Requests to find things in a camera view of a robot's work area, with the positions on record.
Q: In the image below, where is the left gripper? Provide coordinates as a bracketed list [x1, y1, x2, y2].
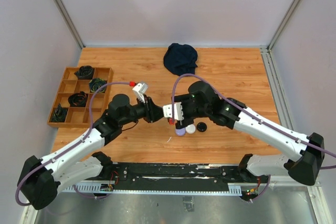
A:
[119, 94, 165, 126]

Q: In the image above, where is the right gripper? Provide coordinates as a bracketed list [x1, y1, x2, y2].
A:
[171, 94, 211, 128]

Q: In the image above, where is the black earbud case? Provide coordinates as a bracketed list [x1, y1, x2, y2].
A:
[196, 122, 207, 132]

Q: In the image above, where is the white earbud case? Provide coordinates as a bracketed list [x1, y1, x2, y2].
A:
[185, 124, 196, 134]

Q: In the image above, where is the lavender earbud case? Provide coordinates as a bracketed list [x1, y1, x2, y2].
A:
[175, 128, 186, 136]

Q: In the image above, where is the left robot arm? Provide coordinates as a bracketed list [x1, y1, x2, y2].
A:
[15, 94, 164, 210]

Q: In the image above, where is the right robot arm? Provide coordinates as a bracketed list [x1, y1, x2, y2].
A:
[172, 81, 324, 186]

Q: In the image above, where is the dark navy crumpled cloth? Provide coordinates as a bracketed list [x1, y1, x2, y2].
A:
[163, 43, 198, 76]

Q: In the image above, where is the rolled green patterned tie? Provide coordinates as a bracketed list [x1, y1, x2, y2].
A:
[89, 78, 107, 93]

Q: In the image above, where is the rolled black orange tie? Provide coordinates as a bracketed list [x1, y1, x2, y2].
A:
[68, 91, 88, 108]

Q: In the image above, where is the rolled black tie top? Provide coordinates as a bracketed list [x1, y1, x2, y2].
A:
[74, 66, 95, 80]

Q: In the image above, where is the rolled green black tie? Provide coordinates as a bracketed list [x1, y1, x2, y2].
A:
[50, 103, 68, 123]

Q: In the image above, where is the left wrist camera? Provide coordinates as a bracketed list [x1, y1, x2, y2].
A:
[132, 82, 148, 103]

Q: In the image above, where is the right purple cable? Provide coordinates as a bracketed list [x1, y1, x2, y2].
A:
[171, 73, 336, 169]

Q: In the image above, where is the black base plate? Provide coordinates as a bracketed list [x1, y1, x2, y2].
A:
[86, 163, 267, 192]

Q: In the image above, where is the aluminium frame rail right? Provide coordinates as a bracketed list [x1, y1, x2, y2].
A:
[259, 0, 302, 130]

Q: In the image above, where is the aluminium frame post left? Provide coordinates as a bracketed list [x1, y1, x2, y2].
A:
[53, 0, 85, 49]

